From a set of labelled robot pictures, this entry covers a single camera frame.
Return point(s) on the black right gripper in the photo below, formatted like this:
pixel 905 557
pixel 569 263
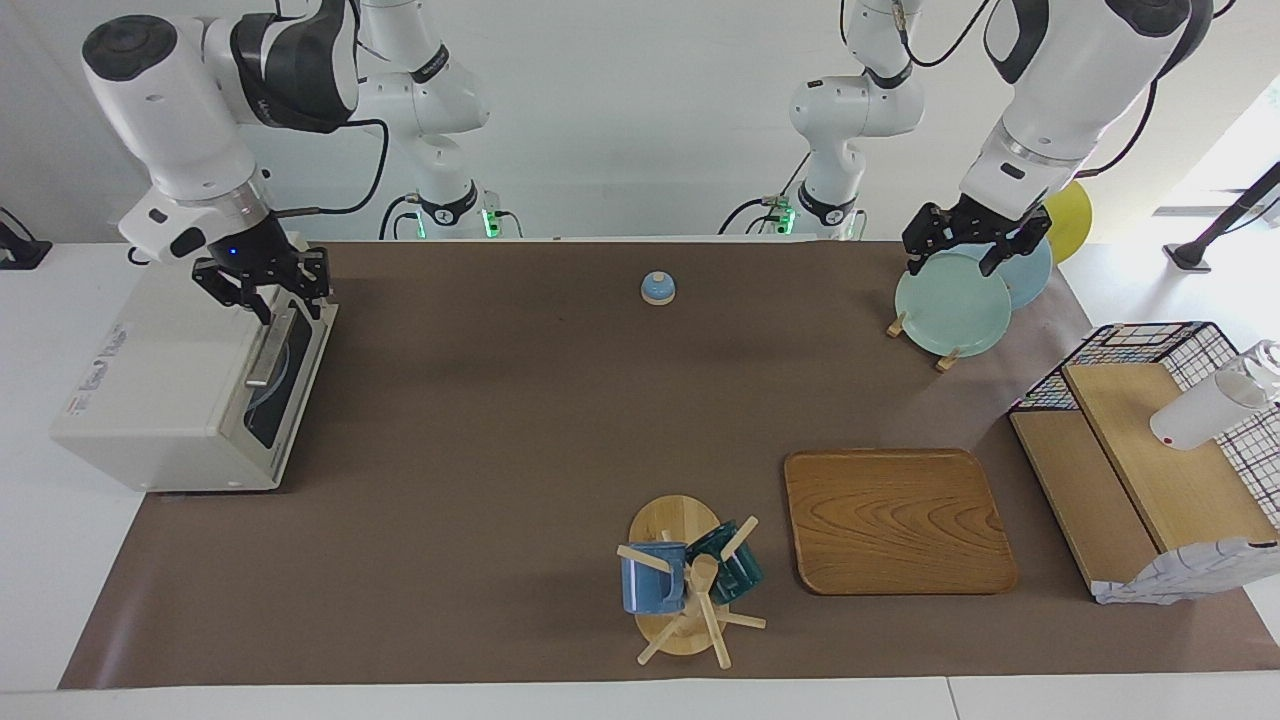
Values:
pixel 255 255

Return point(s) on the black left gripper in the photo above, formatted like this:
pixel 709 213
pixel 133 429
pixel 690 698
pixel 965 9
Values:
pixel 965 222

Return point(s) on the glass oven door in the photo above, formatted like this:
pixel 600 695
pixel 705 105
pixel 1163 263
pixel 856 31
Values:
pixel 305 385

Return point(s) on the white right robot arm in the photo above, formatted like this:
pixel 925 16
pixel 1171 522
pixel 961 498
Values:
pixel 170 110

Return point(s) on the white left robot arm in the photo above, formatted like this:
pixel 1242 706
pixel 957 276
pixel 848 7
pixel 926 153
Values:
pixel 1080 70

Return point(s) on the white toaster oven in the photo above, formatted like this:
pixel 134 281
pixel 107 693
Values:
pixel 160 390

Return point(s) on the mint green plate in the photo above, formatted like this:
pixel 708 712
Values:
pixel 950 310

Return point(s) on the pale blue racked plate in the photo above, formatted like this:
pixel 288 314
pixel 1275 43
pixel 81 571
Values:
pixel 1030 280

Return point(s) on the wooden plate rack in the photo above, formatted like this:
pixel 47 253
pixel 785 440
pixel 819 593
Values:
pixel 895 326

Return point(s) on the yellow plate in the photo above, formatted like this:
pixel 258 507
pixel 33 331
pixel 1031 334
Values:
pixel 1072 225

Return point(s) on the brown table mat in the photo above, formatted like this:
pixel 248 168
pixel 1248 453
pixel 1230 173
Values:
pixel 500 400

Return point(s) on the wooden serving tray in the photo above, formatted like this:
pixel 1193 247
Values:
pixel 900 520

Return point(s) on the white bottle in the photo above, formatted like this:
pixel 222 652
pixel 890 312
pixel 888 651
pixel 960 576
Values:
pixel 1200 415

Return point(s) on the small blue call bell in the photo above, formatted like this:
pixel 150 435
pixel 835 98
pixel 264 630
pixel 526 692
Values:
pixel 658 289

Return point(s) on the wooden mug tree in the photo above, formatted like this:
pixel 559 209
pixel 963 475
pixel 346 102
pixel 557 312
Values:
pixel 680 520

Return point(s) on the teal mug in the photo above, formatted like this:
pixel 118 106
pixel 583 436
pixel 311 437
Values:
pixel 740 575

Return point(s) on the white patterned cloth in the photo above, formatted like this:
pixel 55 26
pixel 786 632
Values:
pixel 1180 575

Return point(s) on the blue mug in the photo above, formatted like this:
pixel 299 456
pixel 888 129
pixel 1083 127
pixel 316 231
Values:
pixel 650 590

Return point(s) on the black clamp mount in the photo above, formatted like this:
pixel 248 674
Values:
pixel 22 252

